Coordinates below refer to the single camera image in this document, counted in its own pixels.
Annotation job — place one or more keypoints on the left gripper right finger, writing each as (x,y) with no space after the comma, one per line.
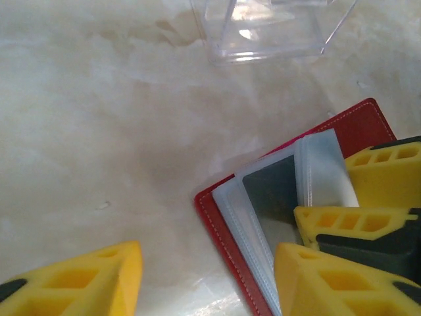
(329,289)

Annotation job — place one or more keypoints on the grey plastic card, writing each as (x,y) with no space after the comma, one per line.
(269,184)

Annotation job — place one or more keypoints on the red card holder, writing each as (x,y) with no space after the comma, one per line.
(355,128)

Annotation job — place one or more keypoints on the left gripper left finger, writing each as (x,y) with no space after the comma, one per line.
(82,286)

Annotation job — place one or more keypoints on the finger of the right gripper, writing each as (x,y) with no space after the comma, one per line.
(361,237)
(388,181)

